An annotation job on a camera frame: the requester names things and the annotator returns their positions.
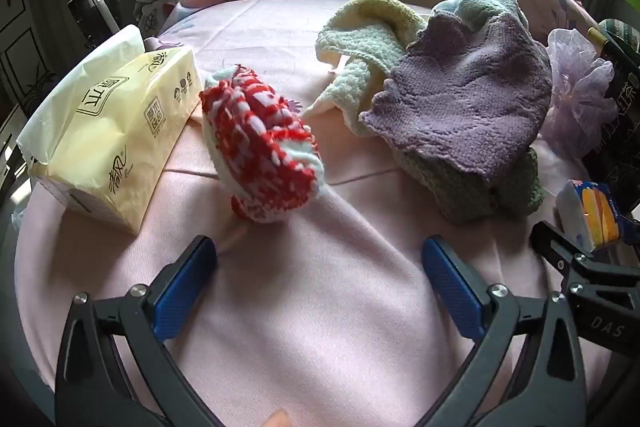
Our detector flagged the yellow tissue pack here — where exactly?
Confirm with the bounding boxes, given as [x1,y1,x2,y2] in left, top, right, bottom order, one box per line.
[16,24,198,236]

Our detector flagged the striped patterned cushion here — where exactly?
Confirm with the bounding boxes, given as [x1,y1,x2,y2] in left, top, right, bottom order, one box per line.
[596,18,640,44]

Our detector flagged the dark panelled cabinet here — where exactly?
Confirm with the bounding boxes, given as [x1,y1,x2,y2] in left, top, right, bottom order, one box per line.
[0,0,57,120]

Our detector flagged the black tin box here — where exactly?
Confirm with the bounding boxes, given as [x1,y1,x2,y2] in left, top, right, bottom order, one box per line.
[582,26,640,200]

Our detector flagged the cream yellow fluffy towel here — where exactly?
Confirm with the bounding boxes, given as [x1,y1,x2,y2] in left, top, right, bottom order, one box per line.
[302,0,431,138]

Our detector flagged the pink printed bedsheet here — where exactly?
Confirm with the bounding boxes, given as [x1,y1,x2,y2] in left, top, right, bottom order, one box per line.
[14,0,618,427]

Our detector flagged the green fluffy towel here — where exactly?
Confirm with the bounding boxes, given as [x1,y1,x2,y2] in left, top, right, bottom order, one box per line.
[395,147,548,225]

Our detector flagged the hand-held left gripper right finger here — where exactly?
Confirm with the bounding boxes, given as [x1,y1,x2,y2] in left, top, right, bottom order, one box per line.
[422,235,588,427]

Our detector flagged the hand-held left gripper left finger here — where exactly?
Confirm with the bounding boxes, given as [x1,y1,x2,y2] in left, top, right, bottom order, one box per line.
[55,235,221,427]

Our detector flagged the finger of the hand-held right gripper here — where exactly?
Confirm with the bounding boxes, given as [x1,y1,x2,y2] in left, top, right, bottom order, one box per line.
[530,221,640,294]

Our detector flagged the orange and blue tissue packet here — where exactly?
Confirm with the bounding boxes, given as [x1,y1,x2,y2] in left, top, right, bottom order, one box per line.
[556,179,627,254]

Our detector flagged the red and white knitted sock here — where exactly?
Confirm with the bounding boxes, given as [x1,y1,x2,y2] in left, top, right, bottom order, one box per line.
[199,63,327,226]

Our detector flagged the lavender mesh bath pouf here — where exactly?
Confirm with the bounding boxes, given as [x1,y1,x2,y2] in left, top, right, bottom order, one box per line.
[539,28,619,160]

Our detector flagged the purple knitted towel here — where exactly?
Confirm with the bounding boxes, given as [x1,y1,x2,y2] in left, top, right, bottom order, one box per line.
[359,0,553,182]

